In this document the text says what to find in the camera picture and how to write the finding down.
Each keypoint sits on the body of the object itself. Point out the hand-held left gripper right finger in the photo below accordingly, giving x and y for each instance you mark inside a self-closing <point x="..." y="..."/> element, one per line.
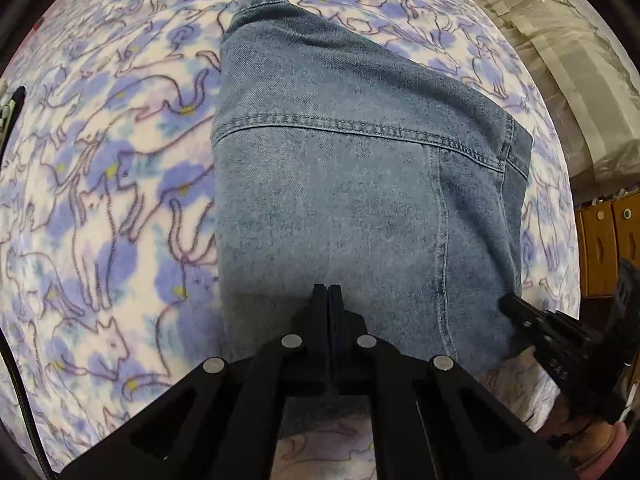
<point x="336" y="330"/>

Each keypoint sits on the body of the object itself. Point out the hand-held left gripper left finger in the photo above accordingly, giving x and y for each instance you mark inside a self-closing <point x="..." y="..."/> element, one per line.
<point x="320" y="330"/>

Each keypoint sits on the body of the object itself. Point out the blue denim jeans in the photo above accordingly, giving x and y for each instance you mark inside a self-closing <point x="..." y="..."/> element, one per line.
<point x="350" y="185"/>

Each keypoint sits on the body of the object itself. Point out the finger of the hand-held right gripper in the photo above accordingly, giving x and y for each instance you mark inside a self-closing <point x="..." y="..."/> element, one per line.
<point x="530" y="312"/>
<point x="560" y="365"/>

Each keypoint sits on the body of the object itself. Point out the person's right hand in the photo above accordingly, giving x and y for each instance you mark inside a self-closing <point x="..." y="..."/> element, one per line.
<point x="595" y="447"/>

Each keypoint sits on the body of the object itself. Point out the cat printed fleece blanket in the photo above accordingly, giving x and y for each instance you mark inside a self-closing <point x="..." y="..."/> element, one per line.
<point x="125" y="210"/>

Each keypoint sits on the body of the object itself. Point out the wooden drawer cabinet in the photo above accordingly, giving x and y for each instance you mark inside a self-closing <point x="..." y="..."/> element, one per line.
<point x="597" y="250"/>

